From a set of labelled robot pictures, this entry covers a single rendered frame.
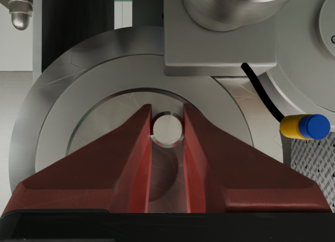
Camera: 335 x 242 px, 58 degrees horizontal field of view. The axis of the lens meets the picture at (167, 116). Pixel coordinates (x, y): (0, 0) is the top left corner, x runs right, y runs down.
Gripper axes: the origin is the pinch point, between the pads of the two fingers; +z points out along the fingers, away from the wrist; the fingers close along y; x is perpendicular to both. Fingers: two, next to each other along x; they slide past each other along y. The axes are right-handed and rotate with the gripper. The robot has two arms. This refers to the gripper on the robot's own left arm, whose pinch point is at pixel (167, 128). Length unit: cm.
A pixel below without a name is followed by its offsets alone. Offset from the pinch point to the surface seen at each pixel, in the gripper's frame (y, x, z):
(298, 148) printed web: -16.4, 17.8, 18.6
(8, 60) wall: 149, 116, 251
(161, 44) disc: 0.3, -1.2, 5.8
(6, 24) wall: 152, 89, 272
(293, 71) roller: -7.1, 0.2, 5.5
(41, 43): 7.0, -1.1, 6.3
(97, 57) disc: 3.8, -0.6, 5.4
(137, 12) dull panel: 5.0, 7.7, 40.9
